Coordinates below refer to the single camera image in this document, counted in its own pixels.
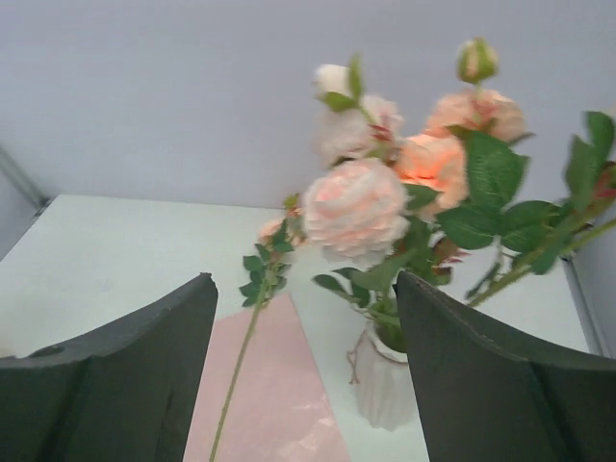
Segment orange rose stem with bud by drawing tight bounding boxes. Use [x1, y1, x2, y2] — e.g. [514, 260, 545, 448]
[394, 38, 528, 286]

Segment left aluminium frame post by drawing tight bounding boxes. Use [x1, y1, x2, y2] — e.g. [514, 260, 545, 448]
[0, 146, 51, 214]

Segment right aluminium side rail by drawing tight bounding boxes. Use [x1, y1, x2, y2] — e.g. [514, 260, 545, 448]
[564, 254, 615, 359]

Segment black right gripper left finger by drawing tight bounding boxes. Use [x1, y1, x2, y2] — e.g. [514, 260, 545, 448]
[1, 273, 218, 461]

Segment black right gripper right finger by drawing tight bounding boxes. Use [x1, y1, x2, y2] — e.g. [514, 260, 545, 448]
[397, 272, 615, 462]

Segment peach rose stem leafy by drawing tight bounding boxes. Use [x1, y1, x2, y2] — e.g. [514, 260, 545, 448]
[209, 192, 305, 462]

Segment white ribbed ceramic vase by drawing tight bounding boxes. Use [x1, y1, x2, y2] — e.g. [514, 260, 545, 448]
[346, 321, 418, 432]

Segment pale pink rose stem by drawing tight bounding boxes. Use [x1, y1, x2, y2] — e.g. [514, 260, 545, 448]
[301, 54, 409, 328]

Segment small peach rose stem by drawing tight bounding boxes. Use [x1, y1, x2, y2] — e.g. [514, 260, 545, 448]
[437, 111, 615, 307]

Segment pink wrapping paper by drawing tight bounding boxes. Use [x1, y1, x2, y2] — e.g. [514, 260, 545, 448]
[184, 295, 349, 462]

